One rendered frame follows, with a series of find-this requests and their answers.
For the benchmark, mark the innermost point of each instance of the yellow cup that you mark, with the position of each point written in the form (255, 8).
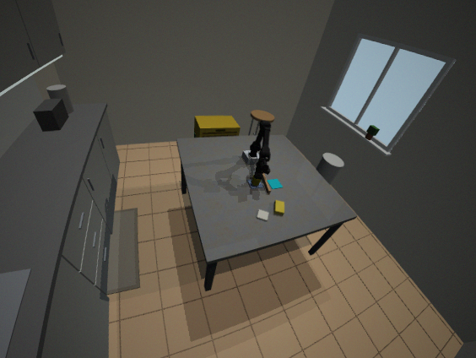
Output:
(255, 181)

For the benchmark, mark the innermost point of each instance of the yellow rectangular block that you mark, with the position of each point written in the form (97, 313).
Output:
(279, 207)

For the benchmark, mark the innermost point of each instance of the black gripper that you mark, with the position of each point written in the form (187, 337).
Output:
(258, 173)

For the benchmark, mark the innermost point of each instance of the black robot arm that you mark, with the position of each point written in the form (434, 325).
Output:
(264, 150)

